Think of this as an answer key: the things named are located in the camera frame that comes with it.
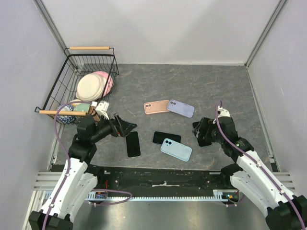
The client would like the pink plate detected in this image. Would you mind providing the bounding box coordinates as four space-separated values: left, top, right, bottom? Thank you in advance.
94 71 113 97

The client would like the dark green phone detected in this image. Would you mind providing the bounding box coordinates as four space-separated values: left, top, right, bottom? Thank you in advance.
192 121 213 147

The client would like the white phone black screen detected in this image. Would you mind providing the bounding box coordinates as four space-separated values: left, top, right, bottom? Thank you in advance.
126 131 141 158

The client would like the blue patterned bowl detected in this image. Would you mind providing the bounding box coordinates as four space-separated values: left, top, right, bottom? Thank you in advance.
56 103 76 125

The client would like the blue phone black screen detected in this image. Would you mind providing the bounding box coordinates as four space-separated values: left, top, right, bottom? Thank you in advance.
153 131 181 145

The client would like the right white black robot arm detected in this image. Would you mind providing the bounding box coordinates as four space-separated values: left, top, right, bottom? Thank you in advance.
192 117 307 230

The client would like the purple phone case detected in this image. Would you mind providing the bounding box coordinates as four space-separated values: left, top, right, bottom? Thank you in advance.
167 99 195 118

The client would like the light blue phone case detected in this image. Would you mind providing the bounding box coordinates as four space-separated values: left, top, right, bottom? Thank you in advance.
160 138 192 162

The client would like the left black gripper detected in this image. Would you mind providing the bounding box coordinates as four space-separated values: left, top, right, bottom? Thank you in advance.
91 112 137 143

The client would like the green cup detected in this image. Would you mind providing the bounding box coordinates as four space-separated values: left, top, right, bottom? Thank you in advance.
73 103 90 116

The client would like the brown cup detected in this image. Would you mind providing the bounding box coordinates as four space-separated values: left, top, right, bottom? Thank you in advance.
87 106 100 122

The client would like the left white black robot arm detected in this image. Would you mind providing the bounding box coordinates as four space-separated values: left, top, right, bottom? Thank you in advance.
28 115 137 230

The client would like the cream small bowl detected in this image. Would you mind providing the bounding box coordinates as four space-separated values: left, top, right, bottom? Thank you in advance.
71 99 81 107

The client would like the cream plate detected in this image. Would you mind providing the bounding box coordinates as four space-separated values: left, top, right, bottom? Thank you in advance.
76 73 106 102

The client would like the pink phone case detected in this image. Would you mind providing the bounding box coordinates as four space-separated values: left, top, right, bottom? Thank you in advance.
144 100 169 115

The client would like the black wire basket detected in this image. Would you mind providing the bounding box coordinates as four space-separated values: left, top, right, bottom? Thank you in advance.
35 46 119 113

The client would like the grey cable duct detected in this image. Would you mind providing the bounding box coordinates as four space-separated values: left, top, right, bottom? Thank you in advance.
85 189 237 206

